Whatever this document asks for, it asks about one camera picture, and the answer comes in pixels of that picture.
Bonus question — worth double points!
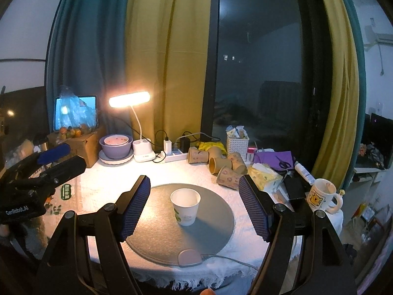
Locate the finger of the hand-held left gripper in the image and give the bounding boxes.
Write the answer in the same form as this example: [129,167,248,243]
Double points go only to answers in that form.
[29,155,87,189]
[36,143,72,165]

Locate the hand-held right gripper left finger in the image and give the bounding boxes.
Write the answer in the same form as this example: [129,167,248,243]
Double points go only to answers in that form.
[36,175,152,295]

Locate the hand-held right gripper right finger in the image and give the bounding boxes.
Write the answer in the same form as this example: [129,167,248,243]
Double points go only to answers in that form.
[238,175,358,295]

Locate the white paper cup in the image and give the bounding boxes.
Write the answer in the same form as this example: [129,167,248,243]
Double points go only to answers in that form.
[170,188,200,227]

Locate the brown paper cup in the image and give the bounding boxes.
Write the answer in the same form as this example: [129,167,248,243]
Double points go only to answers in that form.
[187,147,210,164]
[215,165,243,190]
[208,157,233,174]
[208,146,228,160]
[226,151,248,175]

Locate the cardboard box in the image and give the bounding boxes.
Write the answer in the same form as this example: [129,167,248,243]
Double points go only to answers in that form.
[47,125,107,169]

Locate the pile of small oranges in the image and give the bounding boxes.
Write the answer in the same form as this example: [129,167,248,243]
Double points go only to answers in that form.
[59,124,90,139]

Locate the yellow tissue pack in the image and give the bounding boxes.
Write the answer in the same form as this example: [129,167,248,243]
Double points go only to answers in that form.
[247,163,283,191]

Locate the white plate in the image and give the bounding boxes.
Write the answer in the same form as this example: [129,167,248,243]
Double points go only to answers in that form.
[98,148,135,167]

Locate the black box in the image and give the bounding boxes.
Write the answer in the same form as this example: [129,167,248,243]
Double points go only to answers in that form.
[283,176,306,202]

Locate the blue plastic bag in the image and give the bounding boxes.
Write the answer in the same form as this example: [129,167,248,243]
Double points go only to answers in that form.
[58,85,99,130]

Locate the grey round heating mat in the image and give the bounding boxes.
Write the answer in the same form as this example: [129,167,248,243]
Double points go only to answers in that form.
[126,183,236,266]

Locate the purple bowl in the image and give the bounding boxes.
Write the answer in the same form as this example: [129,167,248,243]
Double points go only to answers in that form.
[99,134,134,160]

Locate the purple pouch with scissors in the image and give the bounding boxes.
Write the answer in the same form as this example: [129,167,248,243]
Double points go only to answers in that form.
[253,150,297,173]

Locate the black scissors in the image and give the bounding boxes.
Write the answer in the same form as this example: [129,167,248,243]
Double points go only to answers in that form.
[274,156,294,170]

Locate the pink bowl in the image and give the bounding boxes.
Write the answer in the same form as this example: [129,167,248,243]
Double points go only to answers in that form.
[104,135,130,146]

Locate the tablet screen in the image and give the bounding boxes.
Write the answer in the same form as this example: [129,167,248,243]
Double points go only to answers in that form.
[54,95,98,132]

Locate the white tube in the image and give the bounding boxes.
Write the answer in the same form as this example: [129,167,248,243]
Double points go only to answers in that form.
[294,163,316,185]

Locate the white plastic basket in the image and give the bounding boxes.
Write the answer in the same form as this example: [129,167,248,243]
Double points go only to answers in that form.
[226,125,249,162]

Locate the white cartoon mug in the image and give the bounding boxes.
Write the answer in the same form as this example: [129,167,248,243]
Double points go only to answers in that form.
[305,178,344,215]

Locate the white power strip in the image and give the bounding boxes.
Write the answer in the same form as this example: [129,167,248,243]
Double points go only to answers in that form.
[160,149,189,163]

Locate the pink mat controller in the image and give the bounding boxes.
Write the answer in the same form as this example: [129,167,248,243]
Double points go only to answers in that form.
[178,249,204,267]

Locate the yellow cloth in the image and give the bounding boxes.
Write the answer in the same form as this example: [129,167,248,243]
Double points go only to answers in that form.
[198,141,227,152]

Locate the white desk lamp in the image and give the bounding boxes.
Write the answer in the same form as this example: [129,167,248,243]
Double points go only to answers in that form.
[109,91,157,163]

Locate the black monitor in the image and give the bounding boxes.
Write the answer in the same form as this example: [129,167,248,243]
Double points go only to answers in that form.
[368,113,393,152]

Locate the yellow curtain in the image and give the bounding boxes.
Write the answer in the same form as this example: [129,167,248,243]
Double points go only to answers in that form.
[124,0,216,152]
[309,0,360,189]

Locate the white air conditioner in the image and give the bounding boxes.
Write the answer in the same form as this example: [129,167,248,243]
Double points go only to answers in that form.
[369,18,393,45]

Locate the grey controller cable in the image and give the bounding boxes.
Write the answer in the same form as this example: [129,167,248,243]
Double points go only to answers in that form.
[201,253,259,271]

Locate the black cable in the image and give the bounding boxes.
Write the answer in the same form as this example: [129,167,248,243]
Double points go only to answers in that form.
[153,130,170,163]

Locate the black window frame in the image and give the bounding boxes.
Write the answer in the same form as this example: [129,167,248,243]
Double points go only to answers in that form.
[201,0,334,173]

